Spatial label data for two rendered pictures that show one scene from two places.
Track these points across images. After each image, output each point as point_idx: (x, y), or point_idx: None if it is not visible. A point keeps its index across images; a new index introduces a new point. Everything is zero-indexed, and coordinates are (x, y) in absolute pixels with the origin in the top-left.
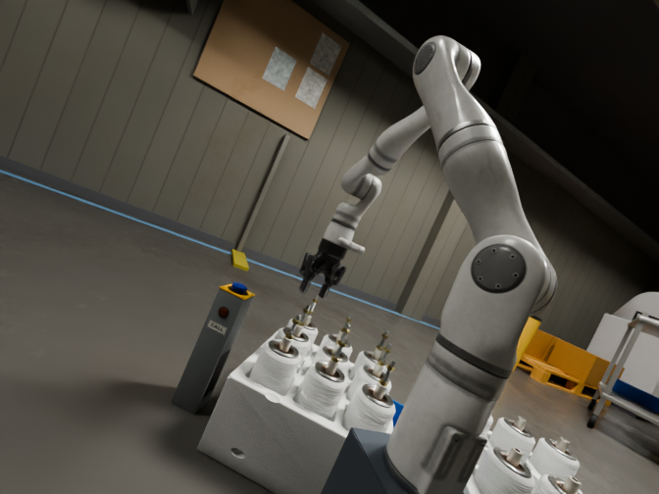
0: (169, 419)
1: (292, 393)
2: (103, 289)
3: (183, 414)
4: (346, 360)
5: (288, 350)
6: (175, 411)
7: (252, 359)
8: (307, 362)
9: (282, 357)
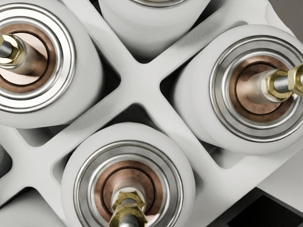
0: (300, 184)
1: (213, 22)
2: None
3: (273, 191)
4: (3, 8)
5: (243, 82)
6: (286, 201)
7: (252, 173)
8: (48, 155)
9: (293, 44)
